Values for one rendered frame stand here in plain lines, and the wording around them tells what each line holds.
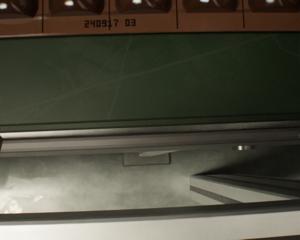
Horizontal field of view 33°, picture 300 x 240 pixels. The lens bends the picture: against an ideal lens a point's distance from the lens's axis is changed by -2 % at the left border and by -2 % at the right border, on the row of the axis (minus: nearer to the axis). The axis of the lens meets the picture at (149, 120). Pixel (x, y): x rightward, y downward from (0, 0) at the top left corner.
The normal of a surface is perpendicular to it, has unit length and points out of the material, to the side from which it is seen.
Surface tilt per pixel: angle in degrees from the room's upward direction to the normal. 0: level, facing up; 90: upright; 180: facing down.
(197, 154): 0
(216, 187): 90
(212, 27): 2
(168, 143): 23
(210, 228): 0
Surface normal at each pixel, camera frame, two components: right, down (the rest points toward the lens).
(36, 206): 0.06, -0.08
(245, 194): -1.00, 0.04
